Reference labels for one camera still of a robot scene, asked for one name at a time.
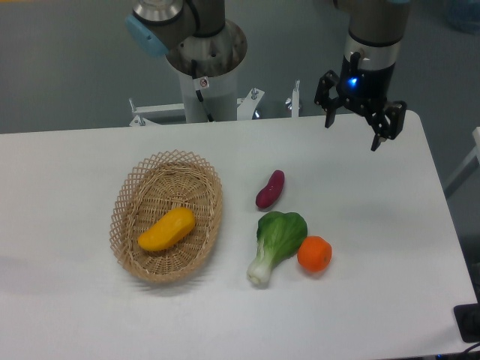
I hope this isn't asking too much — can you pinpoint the purple sweet potato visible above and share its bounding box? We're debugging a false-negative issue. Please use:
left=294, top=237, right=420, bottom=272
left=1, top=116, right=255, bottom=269
left=255, top=169, right=285, bottom=209

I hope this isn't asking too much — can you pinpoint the green bok choy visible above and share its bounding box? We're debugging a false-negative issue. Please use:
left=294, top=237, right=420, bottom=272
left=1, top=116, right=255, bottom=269
left=247, top=211, right=308, bottom=287

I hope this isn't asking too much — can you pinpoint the yellow mango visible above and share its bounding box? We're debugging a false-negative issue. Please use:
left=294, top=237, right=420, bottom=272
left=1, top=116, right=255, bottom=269
left=137, top=207, right=196, bottom=252

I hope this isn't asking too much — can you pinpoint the white table leg frame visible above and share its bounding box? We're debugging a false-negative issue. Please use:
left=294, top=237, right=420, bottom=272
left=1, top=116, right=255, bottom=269
left=443, top=127, right=479, bottom=199

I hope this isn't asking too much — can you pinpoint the woven wicker basket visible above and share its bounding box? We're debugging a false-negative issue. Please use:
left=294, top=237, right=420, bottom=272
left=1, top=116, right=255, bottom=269
left=109, top=150, right=223, bottom=284

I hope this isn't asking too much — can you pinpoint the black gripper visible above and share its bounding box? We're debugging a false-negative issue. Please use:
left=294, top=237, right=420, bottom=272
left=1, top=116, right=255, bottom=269
left=314, top=52, right=407, bottom=152

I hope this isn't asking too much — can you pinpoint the orange fruit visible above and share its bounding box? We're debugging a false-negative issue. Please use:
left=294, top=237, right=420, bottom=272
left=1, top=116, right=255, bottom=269
left=297, top=236, right=332, bottom=272

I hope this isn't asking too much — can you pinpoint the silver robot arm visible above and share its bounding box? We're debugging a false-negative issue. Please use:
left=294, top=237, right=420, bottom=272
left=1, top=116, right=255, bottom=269
left=124, top=1, right=410, bottom=149

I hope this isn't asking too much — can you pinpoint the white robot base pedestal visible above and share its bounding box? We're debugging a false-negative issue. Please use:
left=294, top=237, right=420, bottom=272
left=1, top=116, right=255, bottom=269
left=166, top=20, right=248, bottom=105

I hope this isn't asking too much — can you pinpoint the black device at table edge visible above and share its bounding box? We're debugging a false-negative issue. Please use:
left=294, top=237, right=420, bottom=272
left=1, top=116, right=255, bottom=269
left=454, top=304, right=479, bottom=343

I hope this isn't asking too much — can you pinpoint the white metal frame bracket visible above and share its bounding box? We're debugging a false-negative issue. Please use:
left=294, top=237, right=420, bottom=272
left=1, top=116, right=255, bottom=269
left=128, top=79, right=302, bottom=127

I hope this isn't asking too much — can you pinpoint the black cable on pedestal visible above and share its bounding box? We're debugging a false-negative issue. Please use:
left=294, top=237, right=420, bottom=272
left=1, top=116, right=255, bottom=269
left=190, top=58, right=215, bottom=123

